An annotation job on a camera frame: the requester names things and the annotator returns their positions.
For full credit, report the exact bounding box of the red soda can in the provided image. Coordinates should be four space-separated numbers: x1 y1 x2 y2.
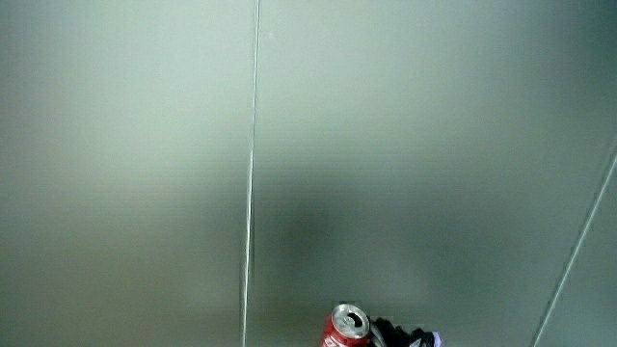
319 303 372 347

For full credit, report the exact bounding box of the person's right hand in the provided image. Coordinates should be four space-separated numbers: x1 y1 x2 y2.
368 316 443 347

